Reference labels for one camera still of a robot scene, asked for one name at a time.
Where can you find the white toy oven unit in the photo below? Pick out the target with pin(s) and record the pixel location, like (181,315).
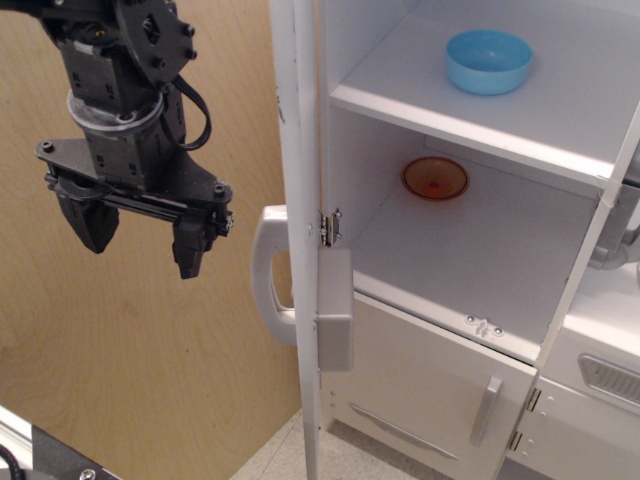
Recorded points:
(576,432)

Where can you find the white fridge door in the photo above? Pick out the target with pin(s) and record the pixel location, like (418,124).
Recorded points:
(417,388)
(294,36)

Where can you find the metal upper door hinge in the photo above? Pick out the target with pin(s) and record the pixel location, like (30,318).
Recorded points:
(329,229)

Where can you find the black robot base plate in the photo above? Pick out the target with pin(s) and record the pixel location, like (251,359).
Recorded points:
(28,452)

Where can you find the silver door handle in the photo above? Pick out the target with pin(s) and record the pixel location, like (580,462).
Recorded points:
(487,404)
(271,238)

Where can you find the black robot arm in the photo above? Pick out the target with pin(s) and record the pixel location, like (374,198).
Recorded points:
(123,61)

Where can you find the white toy fridge cabinet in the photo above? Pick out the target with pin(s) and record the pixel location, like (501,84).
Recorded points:
(544,160)

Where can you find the silver oven vent panel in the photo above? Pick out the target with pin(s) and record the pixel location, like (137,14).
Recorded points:
(610,378)

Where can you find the brass lower door hinge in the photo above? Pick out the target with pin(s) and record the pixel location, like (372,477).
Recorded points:
(515,440)
(533,399)

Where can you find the silver lower door handle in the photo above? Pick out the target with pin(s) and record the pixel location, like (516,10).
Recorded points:
(487,404)

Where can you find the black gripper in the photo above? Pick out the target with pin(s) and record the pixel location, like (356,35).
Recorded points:
(136,160)

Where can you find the silver upper door handle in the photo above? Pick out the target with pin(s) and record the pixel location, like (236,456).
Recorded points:
(271,238)

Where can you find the orange plastic bowl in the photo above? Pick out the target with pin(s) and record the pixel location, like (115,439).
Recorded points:
(435,178)

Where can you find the white magnetic door catch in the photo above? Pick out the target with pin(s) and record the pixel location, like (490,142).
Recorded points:
(484,327)

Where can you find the blue plastic bowl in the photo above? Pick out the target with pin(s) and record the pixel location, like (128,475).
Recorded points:
(487,62)

